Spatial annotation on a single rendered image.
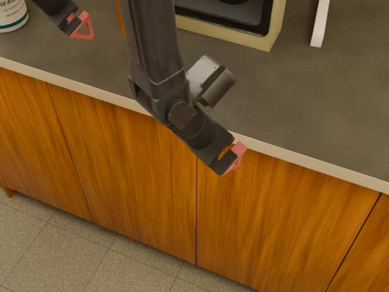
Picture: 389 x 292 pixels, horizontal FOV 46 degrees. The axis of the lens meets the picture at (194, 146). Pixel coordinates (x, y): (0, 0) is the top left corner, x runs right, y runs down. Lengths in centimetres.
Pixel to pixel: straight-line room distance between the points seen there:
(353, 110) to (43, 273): 135
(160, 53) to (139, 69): 4
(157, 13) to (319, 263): 106
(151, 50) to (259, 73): 66
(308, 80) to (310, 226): 39
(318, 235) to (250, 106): 43
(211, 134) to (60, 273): 130
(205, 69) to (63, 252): 142
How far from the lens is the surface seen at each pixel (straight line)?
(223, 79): 69
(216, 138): 77
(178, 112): 63
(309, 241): 135
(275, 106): 110
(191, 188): 134
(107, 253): 194
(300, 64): 123
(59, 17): 108
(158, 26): 54
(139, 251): 193
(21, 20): 140
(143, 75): 58
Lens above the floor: 171
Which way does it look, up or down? 51 degrees down
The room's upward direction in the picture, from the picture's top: straight up
